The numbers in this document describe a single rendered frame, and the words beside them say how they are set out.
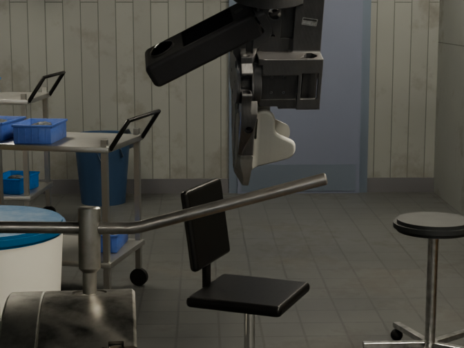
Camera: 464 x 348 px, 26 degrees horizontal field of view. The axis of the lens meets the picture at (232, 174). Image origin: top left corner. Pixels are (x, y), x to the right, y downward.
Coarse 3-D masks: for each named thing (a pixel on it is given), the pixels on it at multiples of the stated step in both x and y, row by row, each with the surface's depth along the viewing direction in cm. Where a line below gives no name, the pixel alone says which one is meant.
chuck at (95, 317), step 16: (48, 304) 96; (64, 304) 96; (80, 304) 96; (96, 304) 96; (112, 304) 96; (128, 304) 96; (48, 320) 93; (64, 320) 93; (80, 320) 93; (96, 320) 93; (112, 320) 93; (128, 320) 93; (48, 336) 91; (64, 336) 91; (80, 336) 91; (96, 336) 91; (112, 336) 92; (128, 336) 92
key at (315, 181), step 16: (320, 176) 97; (256, 192) 98; (272, 192) 98; (288, 192) 98; (192, 208) 98; (208, 208) 98; (224, 208) 98; (0, 224) 99; (16, 224) 99; (32, 224) 99; (48, 224) 99; (64, 224) 99; (112, 224) 99; (128, 224) 99; (144, 224) 98; (160, 224) 98
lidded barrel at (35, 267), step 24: (0, 216) 373; (24, 216) 373; (48, 216) 373; (0, 240) 340; (24, 240) 344; (48, 240) 354; (0, 264) 341; (24, 264) 347; (48, 264) 356; (0, 288) 343; (24, 288) 348; (48, 288) 358; (0, 312) 345
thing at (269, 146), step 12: (264, 120) 98; (264, 132) 99; (276, 132) 99; (264, 144) 99; (276, 144) 100; (288, 144) 100; (240, 156) 99; (252, 156) 99; (264, 156) 100; (276, 156) 100; (288, 156) 100; (240, 168) 100; (252, 168) 100; (240, 180) 103
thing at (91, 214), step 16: (80, 208) 99; (96, 208) 99; (80, 224) 99; (96, 224) 99; (80, 240) 99; (96, 240) 99; (80, 256) 99; (96, 256) 99; (96, 272) 99; (96, 288) 100
